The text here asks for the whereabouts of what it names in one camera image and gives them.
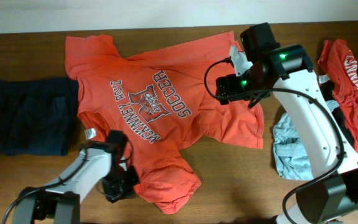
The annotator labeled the right black cable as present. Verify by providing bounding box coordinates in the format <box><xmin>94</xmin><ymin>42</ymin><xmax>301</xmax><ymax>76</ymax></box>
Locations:
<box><xmin>203</xmin><ymin>57</ymin><xmax>346</xmax><ymax>224</ymax></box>

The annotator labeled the orange McKinney Boyd soccer shirt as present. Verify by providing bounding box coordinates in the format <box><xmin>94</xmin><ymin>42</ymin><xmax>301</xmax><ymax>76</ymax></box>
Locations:
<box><xmin>65</xmin><ymin>31</ymin><xmax>264</xmax><ymax>215</ymax></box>

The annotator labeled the red McKinney shirt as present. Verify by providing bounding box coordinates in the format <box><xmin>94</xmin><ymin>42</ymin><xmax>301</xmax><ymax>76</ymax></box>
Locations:
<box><xmin>318</xmin><ymin>39</ymin><xmax>358</xmax><ymax>153</ymax></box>

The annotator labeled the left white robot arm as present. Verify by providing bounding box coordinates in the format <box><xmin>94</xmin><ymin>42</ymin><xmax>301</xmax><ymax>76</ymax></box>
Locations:
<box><xmin>2</xmin><ymin>130</ymin><xmax>139</xmax><ymax>223</ymax></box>

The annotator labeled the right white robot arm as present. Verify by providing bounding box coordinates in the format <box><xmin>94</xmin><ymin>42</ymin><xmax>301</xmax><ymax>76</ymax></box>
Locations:
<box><xmin>212</xmin><ymin>23</ymin><xmax>358</xmax><ymax>223</ymax></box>

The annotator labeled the black garment in pile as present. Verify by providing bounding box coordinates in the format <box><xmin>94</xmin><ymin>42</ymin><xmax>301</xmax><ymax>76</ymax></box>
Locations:
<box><xmin>320</xmin><ymin>68</ymin><xmax>358</xmax><ymax>147</ymax></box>

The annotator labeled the folded navy blue garment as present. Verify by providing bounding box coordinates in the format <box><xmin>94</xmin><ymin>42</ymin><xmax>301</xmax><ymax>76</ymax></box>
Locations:
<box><xmin>0</xmin><ymin>78</ymin><xmax>79</xmax><ymax>156</ymax></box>

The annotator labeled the light grey-blue shirt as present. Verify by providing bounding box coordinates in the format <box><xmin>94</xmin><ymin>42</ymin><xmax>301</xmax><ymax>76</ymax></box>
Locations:
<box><xmin>272</xmin><ymin>99</ymin><xmax>341</xmax><ymax>181</ymax></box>

